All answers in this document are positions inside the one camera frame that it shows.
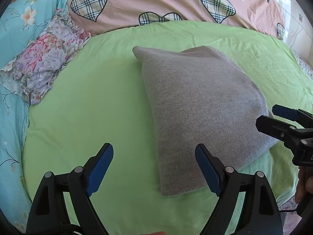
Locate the person's right hand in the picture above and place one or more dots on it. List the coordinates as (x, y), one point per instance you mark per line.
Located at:
(304, 185)

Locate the green bed sheet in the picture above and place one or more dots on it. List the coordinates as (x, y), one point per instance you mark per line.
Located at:
(100, 98)

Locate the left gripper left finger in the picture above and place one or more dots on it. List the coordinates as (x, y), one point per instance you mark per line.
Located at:
(62, 202)

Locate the floral ruffled pillow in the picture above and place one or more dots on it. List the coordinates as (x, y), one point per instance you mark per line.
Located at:
(33, 71)

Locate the beige knit sweater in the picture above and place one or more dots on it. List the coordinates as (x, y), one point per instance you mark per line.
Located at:
(200, 95)

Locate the person's left hand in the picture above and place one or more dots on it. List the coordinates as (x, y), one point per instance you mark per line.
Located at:
(157, 233)

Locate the pink heart-pattern duvet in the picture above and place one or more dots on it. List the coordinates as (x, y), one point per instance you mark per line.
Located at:
(101, 16)

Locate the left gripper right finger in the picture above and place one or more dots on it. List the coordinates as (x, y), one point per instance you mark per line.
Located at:
(259, 213)

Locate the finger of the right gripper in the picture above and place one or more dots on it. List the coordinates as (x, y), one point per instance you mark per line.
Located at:
(280, 130)
(302, 117)

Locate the light blue floral quilt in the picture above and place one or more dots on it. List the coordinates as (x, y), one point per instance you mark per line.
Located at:
(21, 23)

